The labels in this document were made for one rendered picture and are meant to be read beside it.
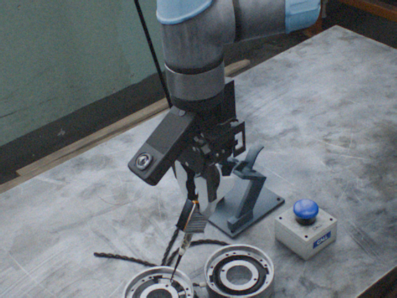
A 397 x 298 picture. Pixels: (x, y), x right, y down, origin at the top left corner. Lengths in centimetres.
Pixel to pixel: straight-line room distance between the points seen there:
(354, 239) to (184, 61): 47
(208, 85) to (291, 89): 66
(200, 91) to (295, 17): 14
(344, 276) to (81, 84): 184
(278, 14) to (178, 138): 20
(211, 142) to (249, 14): 18
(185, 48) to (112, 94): 204
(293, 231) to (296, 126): 34
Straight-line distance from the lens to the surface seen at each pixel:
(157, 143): 85
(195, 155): 87
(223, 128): 88
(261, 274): 101
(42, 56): 257
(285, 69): 152
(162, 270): 101
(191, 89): 80
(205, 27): 77
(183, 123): 84
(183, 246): 97
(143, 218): 115
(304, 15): 81
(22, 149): 270
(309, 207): 104
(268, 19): 79
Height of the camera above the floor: 158
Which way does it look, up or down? 38 degrees down
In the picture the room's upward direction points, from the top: 6 degrees counter-clockwise
